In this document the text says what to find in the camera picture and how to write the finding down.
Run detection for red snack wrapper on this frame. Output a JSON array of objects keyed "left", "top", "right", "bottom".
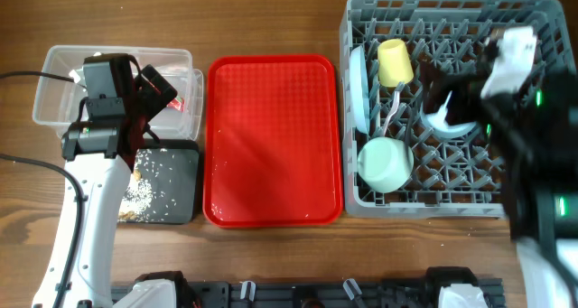
[{"left": 149, "top": 81, "right": 185, "bottom": 112}]

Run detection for light blue bowl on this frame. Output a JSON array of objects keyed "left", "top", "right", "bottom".
[{"left": 419, "top": 92, "right": 477, "bottom": 140}]

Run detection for white plastic fork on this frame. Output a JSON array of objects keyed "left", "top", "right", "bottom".
[{"left": 383, "top": 82, "right": 405, "bottom": 135}]

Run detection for yellow plastic cup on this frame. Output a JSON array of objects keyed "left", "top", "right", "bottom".
[{"left": 378, "top": 39, "right": 414, "bottom": 88}]

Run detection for rice and food scraps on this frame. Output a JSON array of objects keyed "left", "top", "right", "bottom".
[{"left": 118, "top": 149, "right": 168, "bottom": 223}]

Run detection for light blue plate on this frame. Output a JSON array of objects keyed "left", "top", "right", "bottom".
[{"left": 349, "top": 46, "right": 370, "bottom": 135}]

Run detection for green bowl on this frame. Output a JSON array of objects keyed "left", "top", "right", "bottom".
[{"left": 358, "top": 137, "right": 414, "bottom": 193}]

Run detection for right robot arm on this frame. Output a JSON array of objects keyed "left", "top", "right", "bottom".
[{"left": 419, "top": 44, "right": 577, "bottom": 307}]

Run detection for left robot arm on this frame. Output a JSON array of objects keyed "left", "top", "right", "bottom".
[{"left": 32, "top": 56, "right": 177, "bottom": 307}]

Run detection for grey dishwasher rack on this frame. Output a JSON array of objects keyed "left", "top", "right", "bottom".
[{"left": 340, "top": 0, "right": 574, "bottom": 219}]

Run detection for clear plastic bin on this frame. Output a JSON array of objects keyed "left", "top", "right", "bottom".
[{"left": 33, "top": 45, "right": 204, "bottom": 140}]

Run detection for black plastic tray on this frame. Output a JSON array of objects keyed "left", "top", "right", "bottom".
[{"left": 138, "top": 139, "right": 200, "bottom": 224}]

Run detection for red plastic tray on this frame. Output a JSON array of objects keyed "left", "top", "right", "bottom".
[{"left": 202, "top": 54, "right": 343, "bottom": 229}]

